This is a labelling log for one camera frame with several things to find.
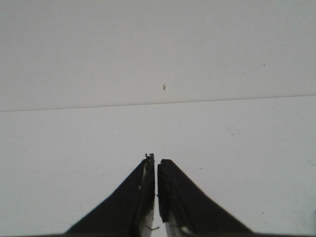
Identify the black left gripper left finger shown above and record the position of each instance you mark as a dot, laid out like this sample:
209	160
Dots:
128	210

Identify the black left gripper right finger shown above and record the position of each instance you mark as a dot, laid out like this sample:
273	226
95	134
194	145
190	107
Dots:
185	208

